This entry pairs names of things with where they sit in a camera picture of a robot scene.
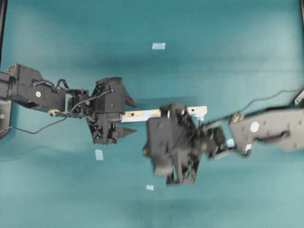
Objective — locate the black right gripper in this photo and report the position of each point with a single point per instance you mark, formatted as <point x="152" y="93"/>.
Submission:
<point x="192" y="143"/>

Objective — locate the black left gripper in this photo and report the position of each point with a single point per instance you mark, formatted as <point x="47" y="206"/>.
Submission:
<point x="103" y="127"/>

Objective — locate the white wooden board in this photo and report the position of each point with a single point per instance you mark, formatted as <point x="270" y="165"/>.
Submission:
<point x="143" y="115"/>

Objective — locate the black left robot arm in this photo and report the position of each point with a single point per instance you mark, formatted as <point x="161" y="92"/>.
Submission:
<point x="26" y="87"/>

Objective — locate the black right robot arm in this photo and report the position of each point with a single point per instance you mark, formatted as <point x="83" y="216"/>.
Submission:
<point x="237" y="133"/>

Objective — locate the light blue tape marker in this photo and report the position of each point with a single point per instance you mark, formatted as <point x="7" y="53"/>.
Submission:
<point x="158" y="46"/>
<point x="150" y="187"/>
<point x="99" y="155"/>

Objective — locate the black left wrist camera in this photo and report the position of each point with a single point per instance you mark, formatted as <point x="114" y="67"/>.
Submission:
<point x="112" y="102"/>

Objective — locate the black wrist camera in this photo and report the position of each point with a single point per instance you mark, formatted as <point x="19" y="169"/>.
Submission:
<point x="164" y="135"/>
<point x="112" y="102"/>

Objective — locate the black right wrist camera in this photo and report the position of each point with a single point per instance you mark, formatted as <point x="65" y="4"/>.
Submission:
<point x="164" y="135"/>

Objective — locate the black table edge frame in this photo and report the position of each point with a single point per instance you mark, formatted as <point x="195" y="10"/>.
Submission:
<point x="3" y="12"/>

